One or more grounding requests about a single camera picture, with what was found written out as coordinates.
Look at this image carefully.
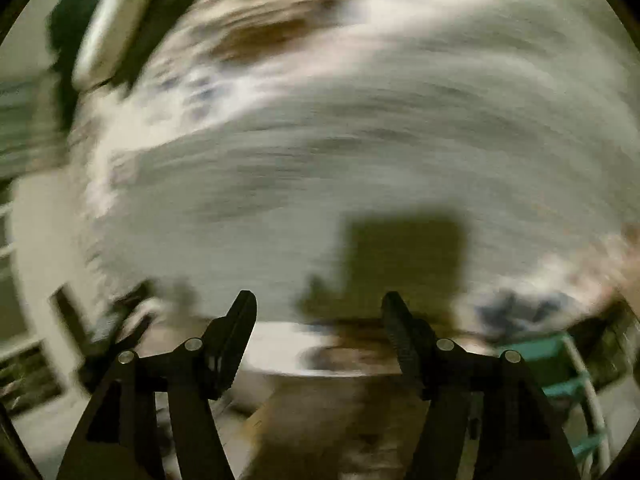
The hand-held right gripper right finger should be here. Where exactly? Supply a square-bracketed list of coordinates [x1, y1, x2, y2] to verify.
[381, 291, 582, 480]

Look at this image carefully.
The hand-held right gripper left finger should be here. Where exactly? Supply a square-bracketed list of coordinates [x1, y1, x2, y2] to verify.
[56, 290, 258, 480]

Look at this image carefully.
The teal and white rack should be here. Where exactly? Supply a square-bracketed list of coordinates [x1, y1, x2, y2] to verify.
[500, 332, 613, 471]

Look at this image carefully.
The patterned bed blanket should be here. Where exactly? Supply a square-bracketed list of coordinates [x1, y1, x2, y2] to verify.
[70, 0, 640, 361]

